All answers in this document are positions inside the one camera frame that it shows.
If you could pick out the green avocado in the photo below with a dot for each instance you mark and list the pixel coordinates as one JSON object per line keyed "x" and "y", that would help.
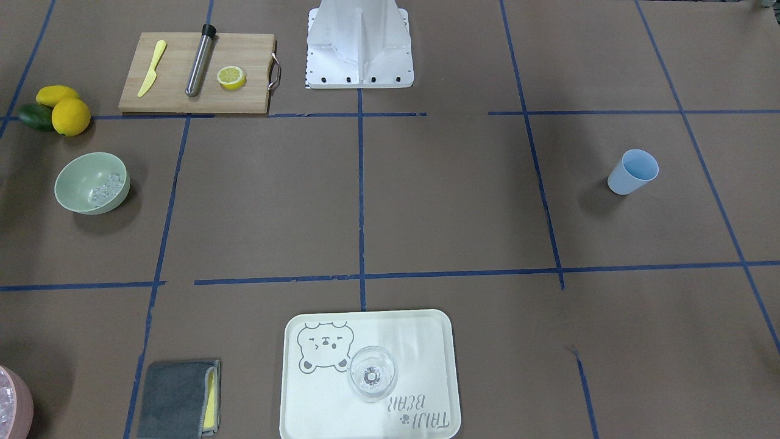
{"x": 36, "y": 116}

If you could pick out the ice cubes in cup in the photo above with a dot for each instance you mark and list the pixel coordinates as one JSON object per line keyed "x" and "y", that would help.
{"x": 103, "y": 193}

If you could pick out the pink bowl of ice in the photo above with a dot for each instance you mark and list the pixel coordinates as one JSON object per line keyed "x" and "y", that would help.
{"x": 17, "y": 407}

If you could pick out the clear wine glass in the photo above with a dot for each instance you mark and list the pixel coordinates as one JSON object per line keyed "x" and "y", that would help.
{"x": 373, "y": 373}

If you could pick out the steel muddler black tip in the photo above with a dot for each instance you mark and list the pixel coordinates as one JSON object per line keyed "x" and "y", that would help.
{"x": 201, "y": 60}

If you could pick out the lemon half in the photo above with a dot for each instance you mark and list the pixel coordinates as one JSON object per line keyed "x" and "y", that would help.
{"x": 231, "y": 77}

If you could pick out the wooden cutting board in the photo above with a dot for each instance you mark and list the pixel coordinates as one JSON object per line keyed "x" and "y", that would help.
{"x": 253, "y": 53}

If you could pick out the green bowl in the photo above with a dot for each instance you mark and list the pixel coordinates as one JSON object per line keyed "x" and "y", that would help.
{"x": 73, "y": 184}

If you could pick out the light blue cup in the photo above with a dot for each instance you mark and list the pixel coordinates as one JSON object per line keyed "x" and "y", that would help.
{"x": 635, "y": 169}

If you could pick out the yellow lemon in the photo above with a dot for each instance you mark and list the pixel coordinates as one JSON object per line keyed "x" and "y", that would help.
{"x": 70, "y": 117}

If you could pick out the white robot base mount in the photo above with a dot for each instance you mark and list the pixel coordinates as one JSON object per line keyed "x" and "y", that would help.
{"x": 359, "y": 44}

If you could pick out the yellow plastic knife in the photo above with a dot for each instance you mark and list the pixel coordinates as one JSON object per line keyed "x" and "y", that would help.
{"x": 151, "y": 73}

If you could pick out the cream bear tray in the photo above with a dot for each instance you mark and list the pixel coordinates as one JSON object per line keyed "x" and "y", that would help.
{"x": 318, "y": 402}

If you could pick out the grey yellow folded cloth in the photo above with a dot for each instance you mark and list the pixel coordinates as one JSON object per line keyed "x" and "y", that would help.
{"x": 181, "y": 399}

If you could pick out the yellow mango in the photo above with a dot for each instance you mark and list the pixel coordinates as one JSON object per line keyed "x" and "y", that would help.
{"x": 50, "y": 96}

